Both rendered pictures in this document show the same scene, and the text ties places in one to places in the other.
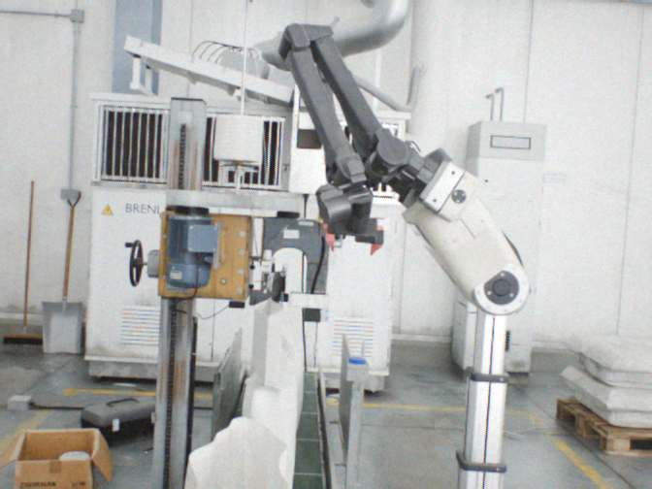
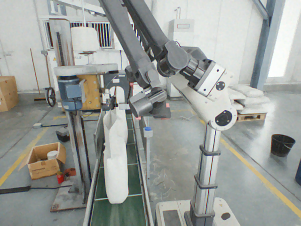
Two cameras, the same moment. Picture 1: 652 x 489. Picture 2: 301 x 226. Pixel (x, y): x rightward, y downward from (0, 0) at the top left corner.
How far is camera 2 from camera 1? 1.24 m
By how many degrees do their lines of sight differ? 19
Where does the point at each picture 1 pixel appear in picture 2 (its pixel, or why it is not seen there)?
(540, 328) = not seen: hidden behind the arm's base
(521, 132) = (186, 22)
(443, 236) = (200, 100)
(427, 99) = (157, 12)
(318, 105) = (120, 24)
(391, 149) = (177, 57)
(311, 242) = (125, 83)
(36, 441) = (38, 149)
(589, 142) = (205, 24)
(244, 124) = (85, 32)
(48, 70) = (25, 7)
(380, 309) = not seen: hidden behind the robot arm
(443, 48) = not seen: outside the picture
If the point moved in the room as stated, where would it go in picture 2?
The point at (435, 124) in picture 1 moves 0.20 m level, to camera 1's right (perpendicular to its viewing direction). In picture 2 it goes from (160, 21) to (169, 21)
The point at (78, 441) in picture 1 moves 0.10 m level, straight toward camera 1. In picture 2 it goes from (53, 147) to (52, 150)
